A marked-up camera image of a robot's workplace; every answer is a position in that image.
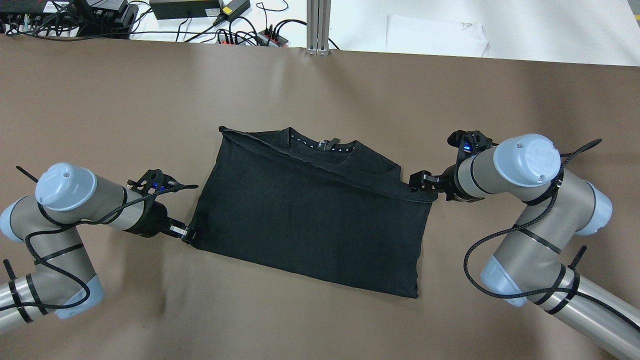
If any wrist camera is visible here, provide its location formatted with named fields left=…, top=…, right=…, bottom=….
left=446, top=130, right=499, bottom=166
left=126, top=169, right=199, bottom=197

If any black power adapter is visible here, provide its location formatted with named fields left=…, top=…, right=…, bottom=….
left=149, top=0, right=223, bottom=20

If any black printed t-shirt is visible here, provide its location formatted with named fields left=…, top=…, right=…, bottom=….
left=190, top=126, right=437, bottom=299

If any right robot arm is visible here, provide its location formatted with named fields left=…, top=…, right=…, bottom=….
left=409, top=130, right=640, bottom=360

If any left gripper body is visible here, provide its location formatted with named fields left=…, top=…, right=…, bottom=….
left=131, top=202, right=170, bottom=239

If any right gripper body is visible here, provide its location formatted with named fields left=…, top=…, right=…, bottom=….
left=435, top=167, right=463, bottom=202

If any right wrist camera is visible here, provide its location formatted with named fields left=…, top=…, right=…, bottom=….
left=446, top=130, right=499, bottom=166

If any usb hub with cables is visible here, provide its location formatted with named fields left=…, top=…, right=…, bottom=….
left=257, top=29, right=290, bottom=48

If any aluminium frame post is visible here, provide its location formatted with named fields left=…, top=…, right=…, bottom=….
left=306, top=0, right=332, bottom=56

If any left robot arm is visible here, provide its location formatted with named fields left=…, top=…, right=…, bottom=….
left=1, top=162, right=196, bottom=334

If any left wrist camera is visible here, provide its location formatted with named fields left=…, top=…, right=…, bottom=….
left=126, top=169, right=199, bottom=197

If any white paper sheet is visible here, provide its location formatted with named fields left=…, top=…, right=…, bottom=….
left=385, top=14, right=490, bottom=58

